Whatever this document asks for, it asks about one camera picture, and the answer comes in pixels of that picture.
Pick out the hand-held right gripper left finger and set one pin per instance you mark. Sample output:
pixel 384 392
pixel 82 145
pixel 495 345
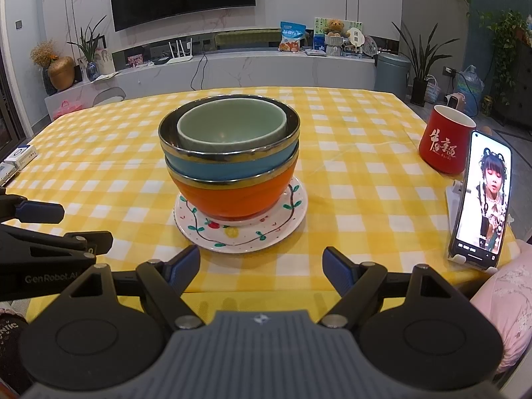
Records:
pixel 185 268

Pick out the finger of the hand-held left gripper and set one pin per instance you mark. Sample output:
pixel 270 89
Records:
pixel 95 242
pixel 41 212

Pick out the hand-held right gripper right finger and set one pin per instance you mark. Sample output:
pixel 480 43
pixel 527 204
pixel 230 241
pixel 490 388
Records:
pixel 336 268

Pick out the white fruit-patterned plate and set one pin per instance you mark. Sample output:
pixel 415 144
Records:
pixel 249 237

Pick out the orange steel bowl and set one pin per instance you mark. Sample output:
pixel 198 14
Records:
pixel 232 201

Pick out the blue steel bowl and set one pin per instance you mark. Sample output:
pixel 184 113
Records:
pixel 208 170

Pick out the green ceramic bowl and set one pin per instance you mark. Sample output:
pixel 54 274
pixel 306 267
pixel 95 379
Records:
pixel 232 124

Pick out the white box with blue print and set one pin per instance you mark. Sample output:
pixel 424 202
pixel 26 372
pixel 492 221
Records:
pixel 20 154

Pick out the person's dark printed clothing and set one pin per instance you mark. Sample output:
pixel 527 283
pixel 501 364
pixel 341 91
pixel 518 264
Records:
pixel 12 341

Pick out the yellow checked tablecloth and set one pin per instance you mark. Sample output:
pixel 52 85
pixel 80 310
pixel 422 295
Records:
pixel 374 174

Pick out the grey chair with cushion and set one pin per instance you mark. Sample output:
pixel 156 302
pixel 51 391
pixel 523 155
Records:
pixel 108 97

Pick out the golden vase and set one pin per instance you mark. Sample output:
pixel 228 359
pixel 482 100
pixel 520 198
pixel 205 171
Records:
pixel 62 74

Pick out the plant in blue glass vase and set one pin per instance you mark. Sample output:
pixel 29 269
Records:
pixel 91 70

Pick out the loose papers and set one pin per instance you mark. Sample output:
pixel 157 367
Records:
pixel 107 76

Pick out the red mug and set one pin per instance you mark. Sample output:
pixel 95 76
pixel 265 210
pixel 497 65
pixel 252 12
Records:
pixel 440 149

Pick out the dried flowers in black vase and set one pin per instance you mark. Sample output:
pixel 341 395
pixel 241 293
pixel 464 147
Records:
pixel 43 54

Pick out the white printed card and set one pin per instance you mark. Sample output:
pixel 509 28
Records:
pixel 104 61

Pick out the smartphone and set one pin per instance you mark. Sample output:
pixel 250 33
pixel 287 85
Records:
pixel 486 199

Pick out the person's pink patterned clothing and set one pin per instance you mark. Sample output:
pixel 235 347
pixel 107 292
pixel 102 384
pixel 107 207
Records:
pixel 507 299

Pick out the pink photo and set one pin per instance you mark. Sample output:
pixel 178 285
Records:
pixel 135 61

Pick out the potted long-leaf plant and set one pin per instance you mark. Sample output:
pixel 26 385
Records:
pixel 419 91

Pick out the white router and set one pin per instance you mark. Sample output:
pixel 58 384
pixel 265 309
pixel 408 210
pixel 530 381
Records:
pixel 179 59

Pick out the white woven basket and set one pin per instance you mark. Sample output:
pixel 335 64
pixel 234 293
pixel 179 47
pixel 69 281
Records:
pixel 432 89

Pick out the grey trash bin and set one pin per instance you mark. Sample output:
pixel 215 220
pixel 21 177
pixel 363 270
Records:
pixel 392 72

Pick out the small beige heater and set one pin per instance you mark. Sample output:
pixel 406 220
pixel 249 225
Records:
pixel 457 102

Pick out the white tv cabinet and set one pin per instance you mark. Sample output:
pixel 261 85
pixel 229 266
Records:
pixel 257 72

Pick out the white wrapped pot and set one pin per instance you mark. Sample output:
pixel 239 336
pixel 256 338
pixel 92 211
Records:
pixel 334 45

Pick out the patterned round hand fan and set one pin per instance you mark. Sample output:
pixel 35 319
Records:
pixel 370 45

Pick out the small blue box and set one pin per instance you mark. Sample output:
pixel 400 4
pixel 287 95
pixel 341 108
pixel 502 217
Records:
pixel 319 43

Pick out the white round hand fan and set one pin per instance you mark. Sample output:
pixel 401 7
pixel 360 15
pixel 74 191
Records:
pixel 356 40

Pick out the blue snack bag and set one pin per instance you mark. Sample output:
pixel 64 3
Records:
pixel 292 37

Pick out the brown teddy bear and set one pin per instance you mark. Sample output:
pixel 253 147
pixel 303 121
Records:
pixel 336 27

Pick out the green printed board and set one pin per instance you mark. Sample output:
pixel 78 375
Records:
pixel 320 25

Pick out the leafy plant on cabinet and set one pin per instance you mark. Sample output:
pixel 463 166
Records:
pixel 505 41

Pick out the wall light switch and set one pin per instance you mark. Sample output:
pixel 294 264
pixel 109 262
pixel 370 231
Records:
pixel 17 24

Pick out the wall outlet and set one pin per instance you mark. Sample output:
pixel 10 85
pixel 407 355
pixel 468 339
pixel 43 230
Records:
pixel 449 71

